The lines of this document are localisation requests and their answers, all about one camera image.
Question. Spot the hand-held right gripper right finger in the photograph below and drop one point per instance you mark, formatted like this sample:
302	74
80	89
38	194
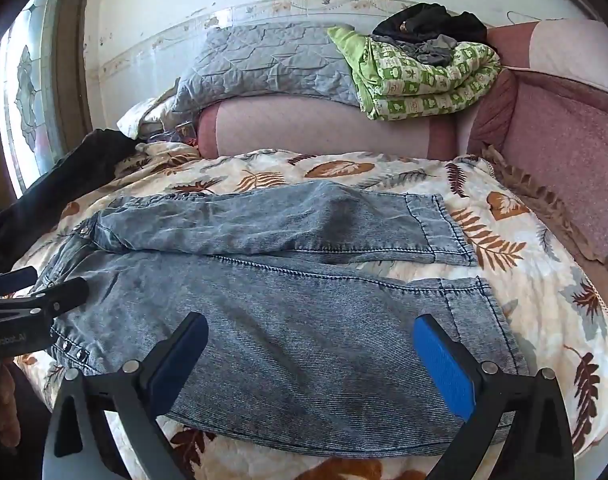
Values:
443	365

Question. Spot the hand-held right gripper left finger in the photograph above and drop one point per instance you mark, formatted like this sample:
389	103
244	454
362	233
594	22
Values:
179	360

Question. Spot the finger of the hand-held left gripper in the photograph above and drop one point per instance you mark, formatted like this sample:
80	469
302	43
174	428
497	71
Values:
14	280
64	294

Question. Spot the blue denim pants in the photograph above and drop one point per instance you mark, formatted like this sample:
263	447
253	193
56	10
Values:
284	320

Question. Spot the person's left hand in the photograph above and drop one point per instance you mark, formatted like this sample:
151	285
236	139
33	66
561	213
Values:
4	400

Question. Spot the leaf print blanket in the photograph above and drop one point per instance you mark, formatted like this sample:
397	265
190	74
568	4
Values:
533	280

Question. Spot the dark jacket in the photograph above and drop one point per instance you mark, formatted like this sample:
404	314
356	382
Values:
79	165

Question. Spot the stained glass window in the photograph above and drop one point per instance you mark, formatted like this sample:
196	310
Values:
34	90

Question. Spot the white crumpled cloth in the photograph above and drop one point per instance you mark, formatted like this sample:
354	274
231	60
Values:
149	120

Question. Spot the green patterned blanket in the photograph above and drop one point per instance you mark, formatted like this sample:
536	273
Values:
418	87

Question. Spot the grey quilted pillow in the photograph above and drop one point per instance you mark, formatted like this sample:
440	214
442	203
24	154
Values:
264	60

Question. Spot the grey cloth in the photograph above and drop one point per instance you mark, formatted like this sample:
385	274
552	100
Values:
428	52

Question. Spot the black garment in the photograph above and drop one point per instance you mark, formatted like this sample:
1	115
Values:
433	20

